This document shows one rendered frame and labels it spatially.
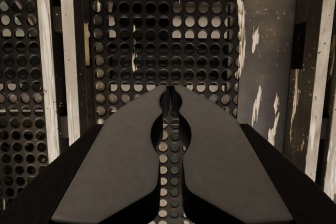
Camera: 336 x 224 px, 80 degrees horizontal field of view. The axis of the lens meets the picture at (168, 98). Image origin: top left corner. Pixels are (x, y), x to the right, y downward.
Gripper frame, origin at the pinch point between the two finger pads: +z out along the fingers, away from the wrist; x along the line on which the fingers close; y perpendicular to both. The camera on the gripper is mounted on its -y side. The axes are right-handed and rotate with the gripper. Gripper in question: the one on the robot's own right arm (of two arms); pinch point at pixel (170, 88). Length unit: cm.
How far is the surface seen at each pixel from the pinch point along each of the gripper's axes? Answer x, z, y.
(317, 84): 25.2, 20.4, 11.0
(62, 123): -19.1, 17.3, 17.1
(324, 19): 25.3, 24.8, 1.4
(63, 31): -17.6, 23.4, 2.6
